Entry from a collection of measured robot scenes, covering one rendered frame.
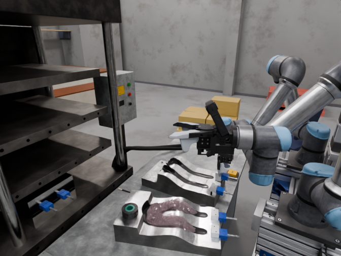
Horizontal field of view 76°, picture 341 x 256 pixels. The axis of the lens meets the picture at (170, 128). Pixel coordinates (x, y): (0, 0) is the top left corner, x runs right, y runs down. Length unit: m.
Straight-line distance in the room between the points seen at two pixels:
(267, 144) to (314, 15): 6.69
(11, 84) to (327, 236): 1.42
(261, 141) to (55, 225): 1.15
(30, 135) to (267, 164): 1.05
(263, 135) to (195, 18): 7.52
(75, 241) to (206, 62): 7.19
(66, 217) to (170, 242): 0.63
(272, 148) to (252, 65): 6.80
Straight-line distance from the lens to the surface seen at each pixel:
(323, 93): 0.84
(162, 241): 1.13
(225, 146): 0.68
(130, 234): 1.16
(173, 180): 1.37
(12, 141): 1.21
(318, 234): 1.06
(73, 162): 1.45
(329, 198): 0.88
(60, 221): 1.43
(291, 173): 1.52
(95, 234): 1.28
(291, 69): 1.24
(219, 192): 1.34
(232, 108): 4.14
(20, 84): 1.23
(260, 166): 0.72
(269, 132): 0.69
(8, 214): 1.28
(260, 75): 7.43
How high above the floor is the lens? 1.71
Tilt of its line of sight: 22 degrees down
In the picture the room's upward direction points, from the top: straight up
